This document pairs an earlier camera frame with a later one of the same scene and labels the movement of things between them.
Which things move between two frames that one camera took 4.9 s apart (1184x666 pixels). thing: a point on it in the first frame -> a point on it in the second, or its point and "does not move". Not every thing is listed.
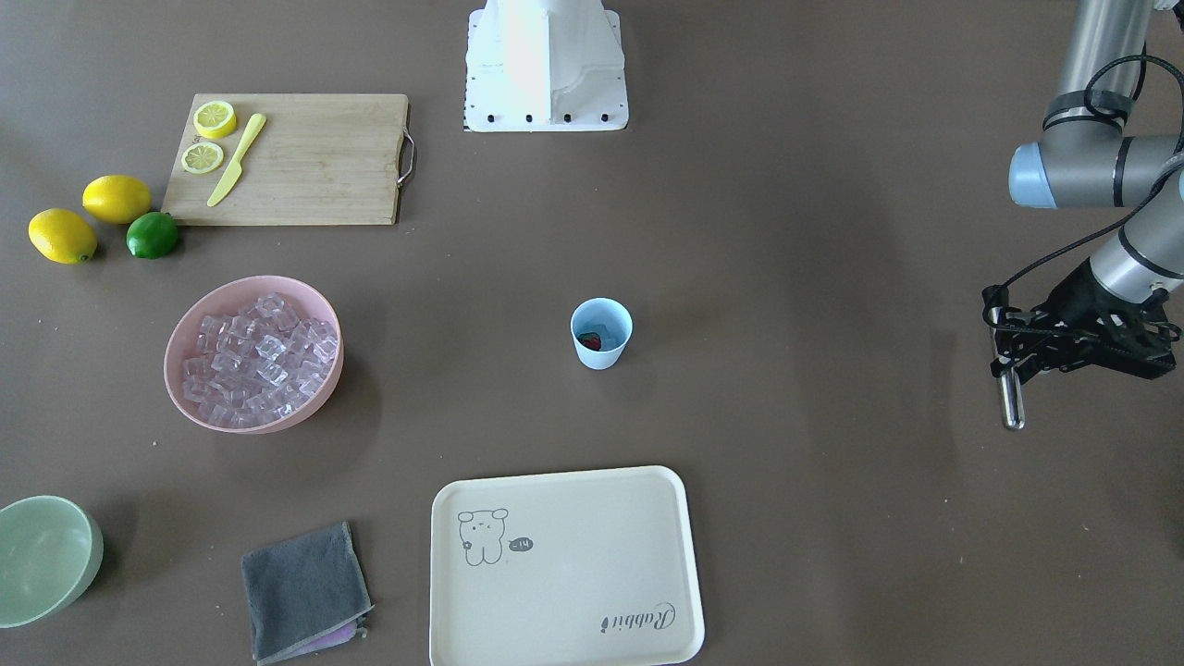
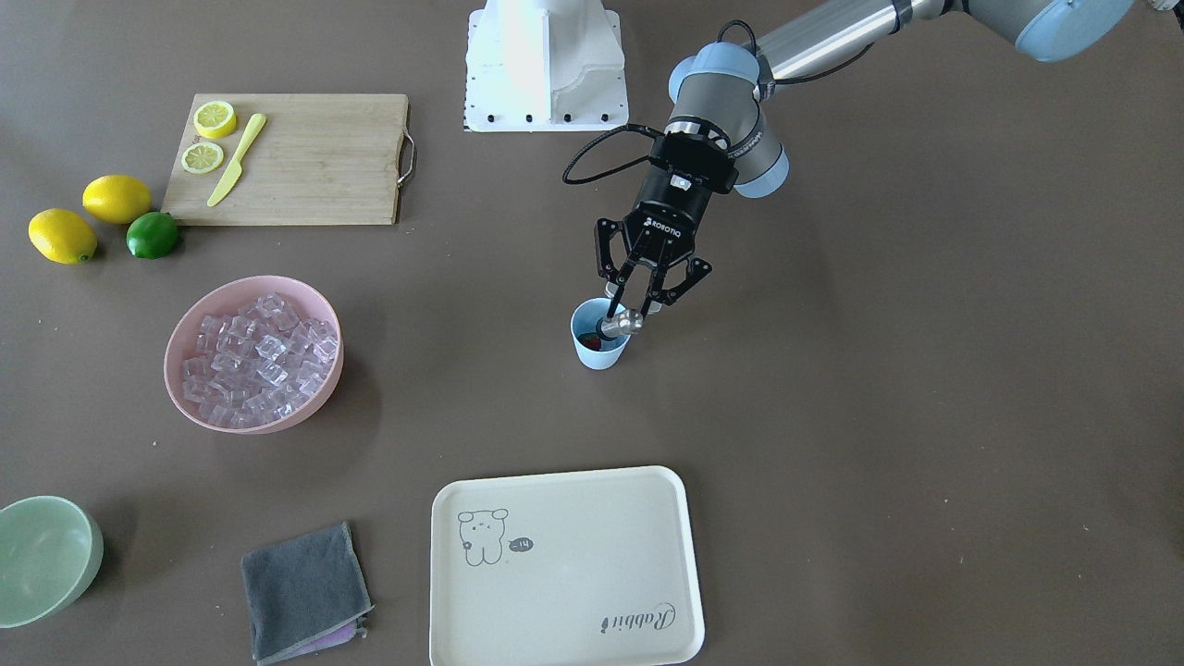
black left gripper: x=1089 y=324 -> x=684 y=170
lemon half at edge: x=215 y=119 does not move
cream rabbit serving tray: x=579 y=569 does not move
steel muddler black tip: x=1011 y=382 -> x=619 y=324
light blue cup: x=600 y=327 does not move
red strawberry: x=590 y=340 does not move
